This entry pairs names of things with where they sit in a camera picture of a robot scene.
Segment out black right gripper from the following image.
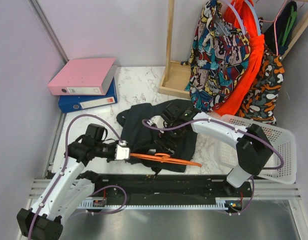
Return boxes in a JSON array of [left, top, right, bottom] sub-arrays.
[[155, 121, 183, 157]]

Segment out orange hanger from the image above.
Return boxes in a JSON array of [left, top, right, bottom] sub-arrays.
[[130, 153, 202, 168]]

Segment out dark navy shorts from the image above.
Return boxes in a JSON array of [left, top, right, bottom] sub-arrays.
[[116, 99, 197, 161]]

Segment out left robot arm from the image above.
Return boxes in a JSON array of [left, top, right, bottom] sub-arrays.
[[17, 123, 117, 240]]

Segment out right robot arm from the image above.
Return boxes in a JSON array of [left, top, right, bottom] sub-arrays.
[[150, 103, 275, 197]]

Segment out camouflage print shorts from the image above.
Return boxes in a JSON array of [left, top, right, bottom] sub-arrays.
[[235, 45, 285, 126]]

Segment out comic print shorts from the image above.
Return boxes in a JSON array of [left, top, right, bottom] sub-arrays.
[[185, 0, 250, 113]]

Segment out orange shorts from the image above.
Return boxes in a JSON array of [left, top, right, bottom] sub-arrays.
[[215, 0, 264, 116]]

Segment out navy ribbed shorts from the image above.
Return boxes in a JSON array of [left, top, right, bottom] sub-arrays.
[[264, 0, 297, 56]]

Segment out lilac hanger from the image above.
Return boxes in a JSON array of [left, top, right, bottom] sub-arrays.
[[221, 0, 247, 35]]

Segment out light blue hanger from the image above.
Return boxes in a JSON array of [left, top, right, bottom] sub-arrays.
[[244, 0, 261, 36]]

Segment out green hanger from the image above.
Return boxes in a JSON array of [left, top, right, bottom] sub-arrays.
[[279, 5, 297, 47]]

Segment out pink hanger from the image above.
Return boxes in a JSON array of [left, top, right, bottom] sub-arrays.
[[259, 0, 288, 56]]

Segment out wooden clothes rack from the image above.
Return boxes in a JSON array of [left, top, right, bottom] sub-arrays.
[[158, 0, 308, 99]]

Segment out blue binder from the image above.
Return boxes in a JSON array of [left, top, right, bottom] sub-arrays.
[[58, 78, 118, 113]]

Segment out pink binder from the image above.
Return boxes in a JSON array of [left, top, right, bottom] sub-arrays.
[[48, 57, 117, 96]]

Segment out white plastic basket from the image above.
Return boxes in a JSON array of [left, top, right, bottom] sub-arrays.
[[214, 114, 297, 185]]

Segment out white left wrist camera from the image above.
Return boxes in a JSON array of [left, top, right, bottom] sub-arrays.
[[115, 140, 131, 161]]

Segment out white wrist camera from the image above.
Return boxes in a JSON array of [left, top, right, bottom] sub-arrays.
[[115, 140, 131, 161], [149, 115, 166, 129]]

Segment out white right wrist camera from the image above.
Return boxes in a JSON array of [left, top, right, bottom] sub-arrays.
[[149, 115, 166, 129]]

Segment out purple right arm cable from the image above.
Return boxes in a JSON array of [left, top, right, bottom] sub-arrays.
[[142, 118, 284, 172]]

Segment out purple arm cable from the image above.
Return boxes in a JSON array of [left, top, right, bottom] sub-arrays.
[[27, 114, 127, 240], [142, 118, 284, 172]]

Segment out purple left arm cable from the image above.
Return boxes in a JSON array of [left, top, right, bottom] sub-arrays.
[[27, 114, 127, 240]]

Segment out white cable duct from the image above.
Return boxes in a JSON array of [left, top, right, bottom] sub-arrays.
[[77, 198, 242, 211]]

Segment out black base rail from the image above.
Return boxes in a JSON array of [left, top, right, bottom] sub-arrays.
[[95, 174, 252, 205]]

